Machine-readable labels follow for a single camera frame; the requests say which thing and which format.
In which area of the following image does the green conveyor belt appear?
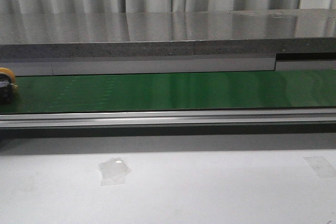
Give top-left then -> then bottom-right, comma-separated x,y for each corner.
1,70 -> 335,114

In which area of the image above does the crumpled clear tape piece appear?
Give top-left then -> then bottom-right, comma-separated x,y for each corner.
99,157 -> 132,186

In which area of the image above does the yellow push button switch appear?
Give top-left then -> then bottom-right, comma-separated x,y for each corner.
1,68 -> 17,104

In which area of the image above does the flat clear tape strip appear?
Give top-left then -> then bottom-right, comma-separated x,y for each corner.
303,156 -> 335,178

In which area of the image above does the aluminium conveyor frame rail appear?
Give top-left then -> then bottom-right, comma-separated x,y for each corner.
1,108 -> 335,129

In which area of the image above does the grey stone countertop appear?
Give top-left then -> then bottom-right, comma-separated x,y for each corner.
0,8 -> 336,77

